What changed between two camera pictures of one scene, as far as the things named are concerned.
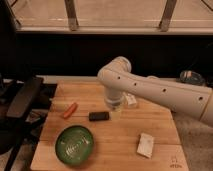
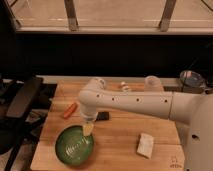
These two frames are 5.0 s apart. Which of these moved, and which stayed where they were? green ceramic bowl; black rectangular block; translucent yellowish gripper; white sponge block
Moved: translucent yellowish gripper
Stayed: green ceramic bowl; white sponge block; black rectangular block
